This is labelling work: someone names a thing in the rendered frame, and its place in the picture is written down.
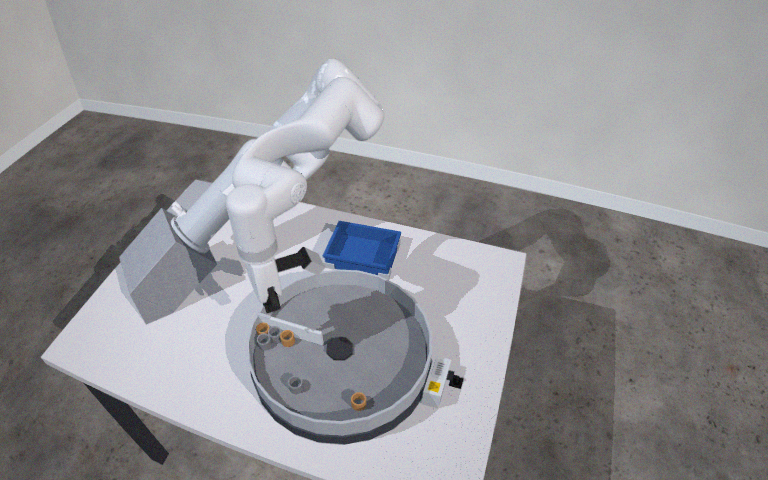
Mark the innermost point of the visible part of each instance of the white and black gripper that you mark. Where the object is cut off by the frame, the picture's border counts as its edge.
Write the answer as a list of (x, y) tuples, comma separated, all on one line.
[(265, 281)]

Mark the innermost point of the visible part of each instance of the blue crate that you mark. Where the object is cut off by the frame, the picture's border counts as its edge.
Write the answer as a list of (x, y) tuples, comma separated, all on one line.
[(360, 247)]

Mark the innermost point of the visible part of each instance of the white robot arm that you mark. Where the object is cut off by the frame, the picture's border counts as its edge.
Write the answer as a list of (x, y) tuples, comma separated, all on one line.
[(252, 208)]

